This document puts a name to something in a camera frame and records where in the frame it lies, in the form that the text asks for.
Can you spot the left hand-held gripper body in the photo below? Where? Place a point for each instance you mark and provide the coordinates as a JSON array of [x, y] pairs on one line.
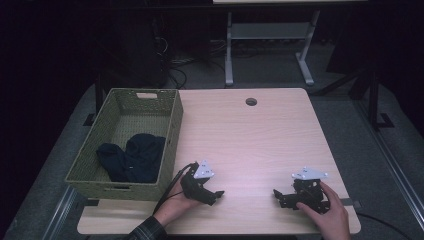
[[195, 186]]

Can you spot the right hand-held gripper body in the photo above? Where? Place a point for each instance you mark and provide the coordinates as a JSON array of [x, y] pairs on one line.
[[310, 193]]

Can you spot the person's left hand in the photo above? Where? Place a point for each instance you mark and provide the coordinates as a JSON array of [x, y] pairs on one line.
[[173, 206]]

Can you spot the person's right hand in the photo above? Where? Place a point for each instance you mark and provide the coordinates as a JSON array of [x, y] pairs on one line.
[[331, 220]]

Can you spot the dark cloth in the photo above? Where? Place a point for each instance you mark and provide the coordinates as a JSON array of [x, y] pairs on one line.
[[136, 160]]

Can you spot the green woven basket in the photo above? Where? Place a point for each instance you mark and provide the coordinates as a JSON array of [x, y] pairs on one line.
[[133, 116]]

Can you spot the dark round table grommet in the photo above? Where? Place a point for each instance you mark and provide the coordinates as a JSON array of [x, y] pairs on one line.
[[251, 101]]

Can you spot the dark box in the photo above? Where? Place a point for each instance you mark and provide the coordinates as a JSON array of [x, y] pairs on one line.
[[146, 53]]

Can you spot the grey metal stand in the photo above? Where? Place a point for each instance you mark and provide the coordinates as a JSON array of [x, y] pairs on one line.
[[266, 31]]

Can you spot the dark table bracket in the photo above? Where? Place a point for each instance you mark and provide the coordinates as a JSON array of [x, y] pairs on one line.
[[350, 202]]

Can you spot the aluminium rail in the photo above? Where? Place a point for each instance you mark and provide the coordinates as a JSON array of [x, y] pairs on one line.
[[393, 166], [61, 213]]

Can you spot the black metal frame post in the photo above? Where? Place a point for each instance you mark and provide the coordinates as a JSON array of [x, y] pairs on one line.
[[375, 100], [97, 96]]

